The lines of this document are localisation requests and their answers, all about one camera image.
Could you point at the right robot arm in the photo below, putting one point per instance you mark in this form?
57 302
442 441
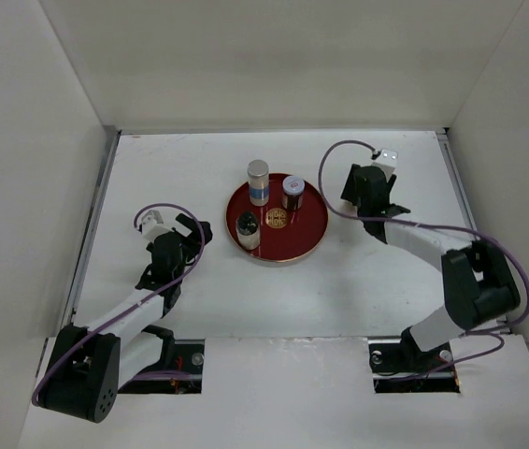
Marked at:
477 283

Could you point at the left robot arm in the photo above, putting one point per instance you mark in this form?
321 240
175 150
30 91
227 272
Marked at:
90 364

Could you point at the black-cap white jar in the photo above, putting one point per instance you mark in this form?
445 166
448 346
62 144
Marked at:
248 230

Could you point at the white-lid short jar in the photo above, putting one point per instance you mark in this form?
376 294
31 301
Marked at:
293 189

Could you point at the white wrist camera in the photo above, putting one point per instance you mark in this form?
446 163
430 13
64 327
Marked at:
386 160
152 225

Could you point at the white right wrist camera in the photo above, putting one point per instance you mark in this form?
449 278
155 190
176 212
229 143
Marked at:
386 160

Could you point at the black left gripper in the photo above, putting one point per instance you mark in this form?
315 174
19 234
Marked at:
189 224

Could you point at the tall silver-lid bead bottle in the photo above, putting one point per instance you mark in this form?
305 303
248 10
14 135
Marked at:
258 182

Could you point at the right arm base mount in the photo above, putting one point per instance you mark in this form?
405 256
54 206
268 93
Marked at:
394 373

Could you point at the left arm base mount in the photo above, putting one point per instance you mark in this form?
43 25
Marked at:
180 373

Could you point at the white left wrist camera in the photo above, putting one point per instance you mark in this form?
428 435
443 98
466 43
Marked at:
152 225

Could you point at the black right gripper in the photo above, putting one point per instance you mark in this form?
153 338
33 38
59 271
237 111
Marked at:
350 189

